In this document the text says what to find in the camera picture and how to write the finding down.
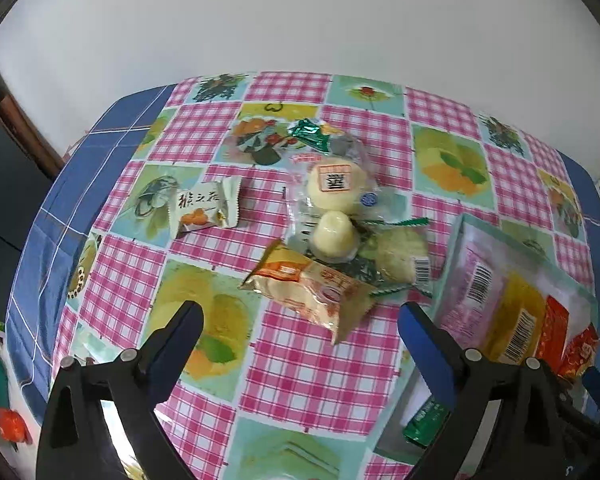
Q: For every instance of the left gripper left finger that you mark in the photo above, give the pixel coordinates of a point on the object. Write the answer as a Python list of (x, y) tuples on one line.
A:
[(162, 358)]

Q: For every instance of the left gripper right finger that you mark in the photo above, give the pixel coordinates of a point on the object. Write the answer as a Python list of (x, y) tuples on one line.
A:
[(435, 353)]

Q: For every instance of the green snack packet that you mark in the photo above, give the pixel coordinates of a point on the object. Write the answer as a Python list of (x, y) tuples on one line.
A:
[(424, 426)]

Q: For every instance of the yellow snack packet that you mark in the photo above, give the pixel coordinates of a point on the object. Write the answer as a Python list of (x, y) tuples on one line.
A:
[(516, 324)]

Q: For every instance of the red cartoon snack bag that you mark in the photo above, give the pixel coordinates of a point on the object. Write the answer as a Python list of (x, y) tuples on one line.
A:
[(579, 354)]

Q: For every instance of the red patterned wafer packet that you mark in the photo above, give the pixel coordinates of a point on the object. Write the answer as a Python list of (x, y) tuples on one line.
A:
[(553, 333)]

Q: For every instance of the pink snack packet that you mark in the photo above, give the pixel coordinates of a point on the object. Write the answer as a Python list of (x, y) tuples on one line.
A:
[(471, 295)]

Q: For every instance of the orange swiss roll packet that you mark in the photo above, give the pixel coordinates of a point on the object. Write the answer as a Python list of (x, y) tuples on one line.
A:
[(320, 294)]

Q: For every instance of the white orange candy packet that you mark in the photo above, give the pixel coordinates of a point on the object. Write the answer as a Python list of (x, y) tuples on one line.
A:
[(213, 204)]

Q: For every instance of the large steamed cake packet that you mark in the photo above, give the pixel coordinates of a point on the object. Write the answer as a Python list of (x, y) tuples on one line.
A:
[(341, 180)]

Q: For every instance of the green edged cake packet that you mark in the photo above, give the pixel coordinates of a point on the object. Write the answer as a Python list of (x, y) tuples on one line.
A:
[(394, 256)]

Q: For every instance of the small round cake packet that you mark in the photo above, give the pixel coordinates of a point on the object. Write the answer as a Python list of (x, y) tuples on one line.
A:
[(330, 237)]

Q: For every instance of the mint green white tray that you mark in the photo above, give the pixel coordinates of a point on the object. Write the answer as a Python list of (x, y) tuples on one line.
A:
[(510, 255)]

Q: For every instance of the orange object on floor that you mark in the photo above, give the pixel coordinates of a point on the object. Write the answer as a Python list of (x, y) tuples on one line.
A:
[(13, 428)]

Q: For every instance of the blue checked under cloth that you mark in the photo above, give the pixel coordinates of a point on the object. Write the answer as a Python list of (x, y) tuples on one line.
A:
[(58, 233)]

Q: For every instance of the pink plaid fruit tablecloth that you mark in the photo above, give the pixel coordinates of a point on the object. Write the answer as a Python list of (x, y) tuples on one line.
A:
[(265, 394)]

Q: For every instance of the brown wooden trim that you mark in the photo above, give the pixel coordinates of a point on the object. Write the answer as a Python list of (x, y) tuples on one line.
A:
[(26, 135)]

